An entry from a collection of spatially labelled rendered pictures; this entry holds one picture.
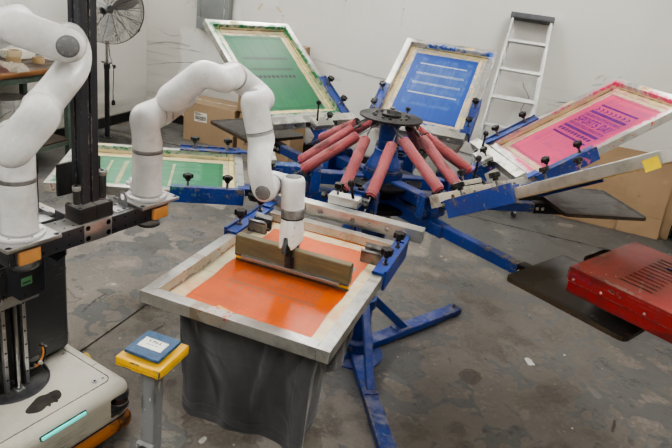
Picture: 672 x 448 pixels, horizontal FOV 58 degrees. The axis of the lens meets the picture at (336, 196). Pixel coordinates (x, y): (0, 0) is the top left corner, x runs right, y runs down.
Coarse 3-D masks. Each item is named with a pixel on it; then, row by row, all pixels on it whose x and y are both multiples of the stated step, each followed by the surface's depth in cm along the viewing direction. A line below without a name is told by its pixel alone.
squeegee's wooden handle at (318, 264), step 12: (240, 240) 201; (252, 240) 200; (264, 240) 199; (240, 252) 203; (252, 252) 201; (264, 252) 199; (276, 252) 198; (300, 252) 195; (312, 252) 195; (300, 264) 196; (312, 264) 194; (324, 264) 193; (336, 264) 191; (348, 264) 190; (324, 276) 194; (336, 276) 193; (348, 276) 191
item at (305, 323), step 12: (324, 252) 219; (336, 252) 221; (348, 252) 222; (360, 252) 223; (360, 264) 214; (264, 300) 183; (324, 300) 188; (336, 300) 188; (252, 312) 176; (264, 312) 177; (276, 312) 178; (288, 312) 179; (300, 312) 179; (312, 312) 180; (324, 312) 181; (276, 324) 172; (288, 324) 173; (300, 324) 173; (312, 324) 174
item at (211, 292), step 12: (276, 240) 224; (312, 240) 228; (228, 264) 202; (240, 264) 203; (216, 276) 193; (228, 276) 194; (204, 288) 185; (216, 288) 186; (228, 288) 187; (204, 300) 179; (216, 300) 180; (228, 300) 181; (240, 300) 182; (252, 300) 182; (240, 312) 175
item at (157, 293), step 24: (216, 240) 209; (360, 240) 228; (384, 240) 227; (192, 264) 191; (144, 288) 174; (168, 288) 180; (192, 312) 168; (216, 312) 167; (360, 312) 180; (264, 336) 162; (288, 336) 160; (336, 336) 163
